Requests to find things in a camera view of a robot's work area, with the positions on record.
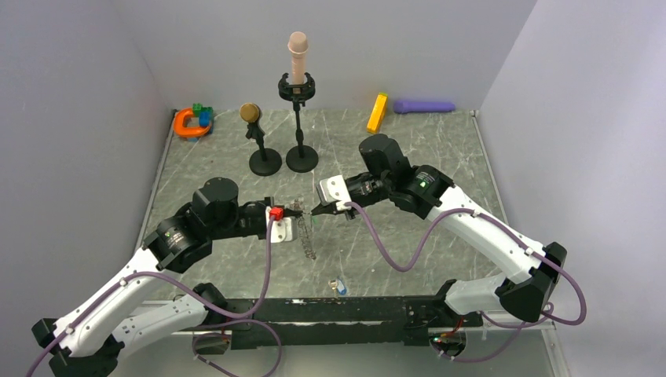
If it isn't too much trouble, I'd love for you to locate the metal disc with keyrings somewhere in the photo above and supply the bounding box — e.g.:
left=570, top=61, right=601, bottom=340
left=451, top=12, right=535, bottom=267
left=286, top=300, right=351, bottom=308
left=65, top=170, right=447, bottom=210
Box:
left=289, top=196, right=317, bottom=261

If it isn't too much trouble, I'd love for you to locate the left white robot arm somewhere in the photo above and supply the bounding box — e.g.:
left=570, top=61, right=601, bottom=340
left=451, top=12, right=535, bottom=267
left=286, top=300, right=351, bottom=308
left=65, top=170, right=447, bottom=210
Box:
left=32, top=178, right=302, bottom=376

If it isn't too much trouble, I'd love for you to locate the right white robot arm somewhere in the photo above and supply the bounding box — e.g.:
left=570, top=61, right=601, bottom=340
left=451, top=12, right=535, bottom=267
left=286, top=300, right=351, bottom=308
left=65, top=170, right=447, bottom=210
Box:
left=311, top=134, right=567, bottom=327

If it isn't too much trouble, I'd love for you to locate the short black mic stand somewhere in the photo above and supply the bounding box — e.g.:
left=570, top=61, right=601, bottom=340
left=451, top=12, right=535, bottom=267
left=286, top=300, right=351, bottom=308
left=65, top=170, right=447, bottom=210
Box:
left=246, top=122, right=282, bottom=177

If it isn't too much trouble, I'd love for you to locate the tall black mic stand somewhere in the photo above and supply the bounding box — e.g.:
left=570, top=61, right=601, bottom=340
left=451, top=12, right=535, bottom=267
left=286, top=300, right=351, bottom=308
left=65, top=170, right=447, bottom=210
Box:
left=277, top=72, right=319, bottom=173

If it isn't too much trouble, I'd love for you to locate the yellow block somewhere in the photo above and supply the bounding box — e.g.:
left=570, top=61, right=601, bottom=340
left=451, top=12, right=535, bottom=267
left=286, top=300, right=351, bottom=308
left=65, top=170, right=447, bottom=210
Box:
left=366, top=92, right=388, bottom=134

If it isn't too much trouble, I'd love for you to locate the key with blue tag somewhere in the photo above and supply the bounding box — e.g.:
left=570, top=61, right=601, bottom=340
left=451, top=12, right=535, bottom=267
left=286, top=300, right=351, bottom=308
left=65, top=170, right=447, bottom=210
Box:
left=328, top=278, right=347, bottom=297

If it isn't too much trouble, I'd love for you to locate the purple microphone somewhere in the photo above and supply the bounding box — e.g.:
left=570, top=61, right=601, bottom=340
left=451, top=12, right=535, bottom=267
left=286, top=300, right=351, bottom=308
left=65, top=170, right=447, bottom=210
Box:
left=393, top=100, right=456, bottom=114

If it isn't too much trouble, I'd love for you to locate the gold microphone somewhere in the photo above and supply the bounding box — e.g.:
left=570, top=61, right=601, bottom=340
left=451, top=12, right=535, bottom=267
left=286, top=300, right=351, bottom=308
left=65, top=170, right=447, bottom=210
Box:
left=239, top=103, right=262, bottom=123

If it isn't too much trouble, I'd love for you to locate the blue toy brick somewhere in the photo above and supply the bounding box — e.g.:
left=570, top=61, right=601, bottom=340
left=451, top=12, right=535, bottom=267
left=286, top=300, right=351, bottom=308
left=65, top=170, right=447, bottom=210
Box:
left=198, top=112, right=212, bottom=128

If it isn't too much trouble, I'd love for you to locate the green toy brick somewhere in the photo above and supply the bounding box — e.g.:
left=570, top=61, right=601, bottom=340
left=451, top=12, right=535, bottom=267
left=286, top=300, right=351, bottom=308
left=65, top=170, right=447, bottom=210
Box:
left=192, top=103, right=213, bottom=118

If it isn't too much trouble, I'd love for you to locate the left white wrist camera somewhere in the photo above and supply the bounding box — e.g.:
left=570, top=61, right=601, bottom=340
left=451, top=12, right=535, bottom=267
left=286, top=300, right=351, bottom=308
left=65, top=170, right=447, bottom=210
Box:
left=269, top=218, right=298, bottom=243

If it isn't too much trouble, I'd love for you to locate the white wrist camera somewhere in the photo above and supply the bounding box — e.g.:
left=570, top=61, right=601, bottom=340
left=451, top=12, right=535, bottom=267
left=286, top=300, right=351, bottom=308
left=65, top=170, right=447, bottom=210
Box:
left=269, top=218, right=298, bottom=243
left=317, top=174, right=351, bottom=210

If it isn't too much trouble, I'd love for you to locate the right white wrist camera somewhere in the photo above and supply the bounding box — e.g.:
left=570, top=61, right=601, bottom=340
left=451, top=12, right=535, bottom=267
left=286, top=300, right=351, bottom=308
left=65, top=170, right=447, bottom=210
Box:
left=317, top=174, right=351, bottom=210

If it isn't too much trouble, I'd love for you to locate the orange ring toy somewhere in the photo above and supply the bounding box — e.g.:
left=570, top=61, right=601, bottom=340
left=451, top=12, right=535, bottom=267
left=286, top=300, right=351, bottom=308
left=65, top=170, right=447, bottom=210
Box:
left=171, top=108, right=214, bottom=139

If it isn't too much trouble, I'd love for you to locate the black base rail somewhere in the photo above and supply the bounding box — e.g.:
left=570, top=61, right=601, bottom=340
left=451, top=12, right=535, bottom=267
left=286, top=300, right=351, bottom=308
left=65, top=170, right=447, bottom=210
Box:
left=225, top=295, right=483, bottom=350

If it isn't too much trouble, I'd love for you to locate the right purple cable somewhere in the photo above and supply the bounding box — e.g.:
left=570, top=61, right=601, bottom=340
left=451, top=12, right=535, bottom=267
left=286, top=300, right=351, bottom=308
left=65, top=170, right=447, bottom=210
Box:
left=344, top=201, right=588, bottom=328

